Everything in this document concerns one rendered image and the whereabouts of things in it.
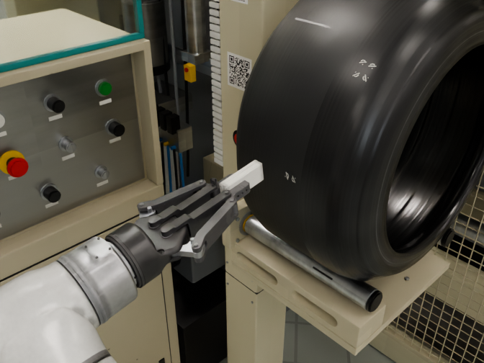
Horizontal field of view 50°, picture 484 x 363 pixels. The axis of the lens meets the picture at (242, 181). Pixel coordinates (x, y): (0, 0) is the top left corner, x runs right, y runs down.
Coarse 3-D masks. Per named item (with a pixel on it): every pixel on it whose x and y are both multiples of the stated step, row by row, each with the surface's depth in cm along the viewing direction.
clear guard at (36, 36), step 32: (0, 0) 91; (32, 0) 95; (64, 0) 99; (96, 0) 103; (128, 0) 108; (0, 32) 93; (32, 32) 97; (64, 32) 101; (96, 32) 106; (128, 32) 111; (0, 64) 95; (32, 64) 99
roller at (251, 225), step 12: (252, 216) 116; (252, 228) 114; (264, 228) 113; (264, 240) 112; (276, 240) 110; (288, 252) 108; (300, 252) 106; (300, 264) 106; (312, 264) 104; (324, 276) 102; (336, 276) 100; (336, 288) 100; (348, 288) 98; (360, 288) 97; (372, 288) 97; (360, 300) 96; (372, 300) 95
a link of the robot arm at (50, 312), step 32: (0, 288) 54; (32, 288) 53; (64, 288) 54; (0, 320) 50; (32, 320) 51; (64, 320) 52; (96, 320) 56; (0, 352) 49; (32, 352) 50; (64, 352) 51; (96, 352) 53
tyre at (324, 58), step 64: (320, 0) 82; (384, 0) 77; (448, 0) 75; (256, 64) 85; (320, 64) 76; (384, 64) 71; (448, 64) 75; (256, 128) 83; (320, 128) 75; (384, 128) 72; (448, 128) 116; (256, 192) 89; (320, 192) 77; (384, 192) 77; (448, 192) 113; (320, 256) 87; (384, 256) 88
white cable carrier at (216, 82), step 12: (216, 0) 108; (216, 12) 109; (216, 24) 112; (216, 36) 112; (216, 48) 114; (216, 60) 116; (216, 72) 117; (216, 84) 119; (216, 96) 120; (216, 108) 122; (216, 120) 124; (216, 132) 125; (216, 144) 127; (216, 156) 129
